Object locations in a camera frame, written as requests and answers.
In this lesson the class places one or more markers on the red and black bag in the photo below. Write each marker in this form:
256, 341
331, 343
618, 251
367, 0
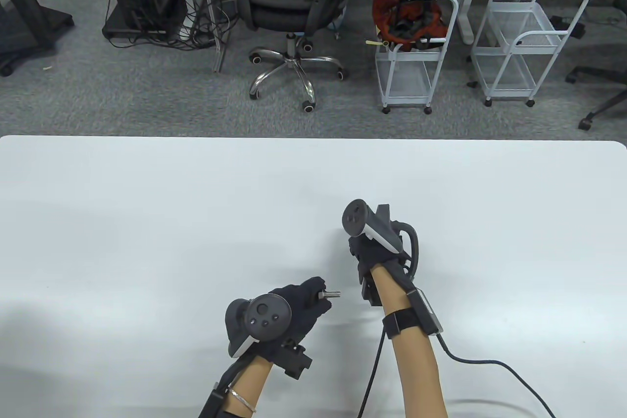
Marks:
392, 11

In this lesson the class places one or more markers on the aluminium rig frame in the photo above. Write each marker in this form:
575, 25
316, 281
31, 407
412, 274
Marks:
211, 6

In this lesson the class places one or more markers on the silver hex head screw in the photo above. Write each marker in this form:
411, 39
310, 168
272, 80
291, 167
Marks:
330, 294

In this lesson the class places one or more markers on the person's right forearm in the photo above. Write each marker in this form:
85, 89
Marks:
416, 379

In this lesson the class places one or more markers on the black wrist sensor pack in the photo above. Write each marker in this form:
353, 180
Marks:
213, 401
421, 315

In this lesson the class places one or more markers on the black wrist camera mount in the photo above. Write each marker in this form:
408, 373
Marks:
371, 290
296, 361

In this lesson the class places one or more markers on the person's left forearm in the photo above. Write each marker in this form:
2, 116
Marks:
250, 388

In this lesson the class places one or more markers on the person's right hand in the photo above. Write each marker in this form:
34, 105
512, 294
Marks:
377, 254

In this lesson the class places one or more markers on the person's left hand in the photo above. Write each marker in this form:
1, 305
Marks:
306, 305

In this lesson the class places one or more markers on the grey handheld controller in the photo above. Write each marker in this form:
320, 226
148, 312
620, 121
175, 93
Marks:
360, 219

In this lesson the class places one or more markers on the black office chair base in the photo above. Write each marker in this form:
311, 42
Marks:
602, 75

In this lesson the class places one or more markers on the black power adapter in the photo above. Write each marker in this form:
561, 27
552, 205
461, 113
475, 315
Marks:
568, 26

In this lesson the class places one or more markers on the black wheeled monitor stand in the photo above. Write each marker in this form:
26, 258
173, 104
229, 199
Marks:
19, 11

